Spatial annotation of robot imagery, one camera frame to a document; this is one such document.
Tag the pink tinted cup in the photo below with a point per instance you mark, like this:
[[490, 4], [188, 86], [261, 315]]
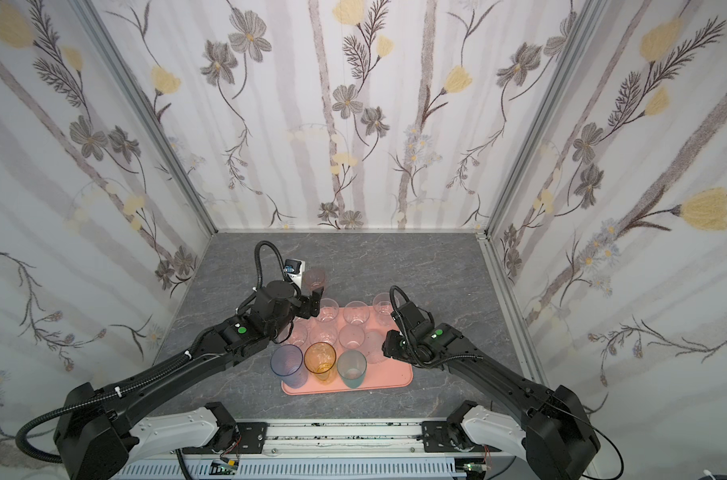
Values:
[[313, 279]]

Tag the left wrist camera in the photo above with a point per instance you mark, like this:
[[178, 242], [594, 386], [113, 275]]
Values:
[[294, 269]]

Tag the clear faceted glass one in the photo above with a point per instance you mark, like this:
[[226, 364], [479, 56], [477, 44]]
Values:
[[325, 333]]

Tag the clear faceted glass two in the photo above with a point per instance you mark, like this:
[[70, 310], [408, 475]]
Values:
[[297, 335]]

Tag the pink rectangular tray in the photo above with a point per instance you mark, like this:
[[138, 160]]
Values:
[[388, 374]]

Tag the clear faceted glass five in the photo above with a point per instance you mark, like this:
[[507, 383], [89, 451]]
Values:
[[328, 311]]

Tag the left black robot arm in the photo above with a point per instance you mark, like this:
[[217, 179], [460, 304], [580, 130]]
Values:
[[93, 435]]

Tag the yellow tinted cup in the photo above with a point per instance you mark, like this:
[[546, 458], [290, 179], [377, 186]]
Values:
[[320, 360]]

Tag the blue tinted cup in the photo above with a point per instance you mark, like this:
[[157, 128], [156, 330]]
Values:
[[287, 363]]

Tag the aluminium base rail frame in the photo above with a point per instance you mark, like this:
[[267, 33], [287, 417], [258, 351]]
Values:
[[167, 442]]

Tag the white slotted cable duct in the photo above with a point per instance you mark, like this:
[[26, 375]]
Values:
[[339, 468]]

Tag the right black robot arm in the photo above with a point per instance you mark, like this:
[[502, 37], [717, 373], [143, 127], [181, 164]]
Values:
[[549, 429]]

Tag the clear faceted glass three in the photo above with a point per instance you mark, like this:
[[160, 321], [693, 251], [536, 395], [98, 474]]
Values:
[[383, 308]]

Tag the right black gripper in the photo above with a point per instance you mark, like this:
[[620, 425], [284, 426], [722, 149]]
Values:
[[392, 347]]

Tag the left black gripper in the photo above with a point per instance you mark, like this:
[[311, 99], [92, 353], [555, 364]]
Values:
[[306, 303]]

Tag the clear faceted glass four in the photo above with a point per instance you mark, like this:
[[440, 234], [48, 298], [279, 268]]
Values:
[[356, 313]]

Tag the teal frosted cup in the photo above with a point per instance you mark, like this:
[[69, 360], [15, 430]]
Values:
[[351, 367]]

